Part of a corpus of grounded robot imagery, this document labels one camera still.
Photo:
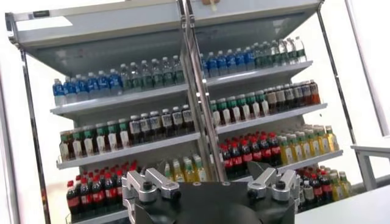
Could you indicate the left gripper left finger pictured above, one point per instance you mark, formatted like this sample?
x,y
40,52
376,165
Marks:
x,y
143,185

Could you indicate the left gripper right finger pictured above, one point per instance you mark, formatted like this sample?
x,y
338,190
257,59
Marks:
x,y
268,182

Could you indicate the red cap cola bottle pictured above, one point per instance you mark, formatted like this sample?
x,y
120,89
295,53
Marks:
x,y
110,193
119,190
317,191
73,201
227,162
237,160
98,196
275,150
85,199
256,155
246,156
265,152
326,188

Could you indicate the white cap dark drink bottle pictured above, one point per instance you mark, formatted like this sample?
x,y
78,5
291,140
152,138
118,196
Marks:
x,y
135,128
177,118
187,116
155,123
308,193
298,92
166,121
306,91
289,95
314,94
145,125

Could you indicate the green cap white label bottle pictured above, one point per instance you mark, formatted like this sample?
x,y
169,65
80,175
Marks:
x,y
112,141
88,146
124,138
100,143
225,114
64,149
235,112
254,108
215,115
76,147
244,110
263,106

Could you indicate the dark bottle tan label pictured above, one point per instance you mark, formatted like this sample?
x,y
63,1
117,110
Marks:
x,y
280,96
271,99

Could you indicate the grey drinks display rack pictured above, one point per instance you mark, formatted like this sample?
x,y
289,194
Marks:
x,y
122,99
259,74

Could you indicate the green label water bottle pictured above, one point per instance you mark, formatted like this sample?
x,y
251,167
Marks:
x,y
267,56
283,53
146,76
300,51
125,80
178,71
275,54
157,74
292,52
168,73
136,78
258,58

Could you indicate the white side table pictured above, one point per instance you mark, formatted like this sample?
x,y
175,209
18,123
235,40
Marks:
x,y
370,149

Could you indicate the black slanted frame pole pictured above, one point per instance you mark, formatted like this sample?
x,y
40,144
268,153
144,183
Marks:
x,y
35,137
336,76

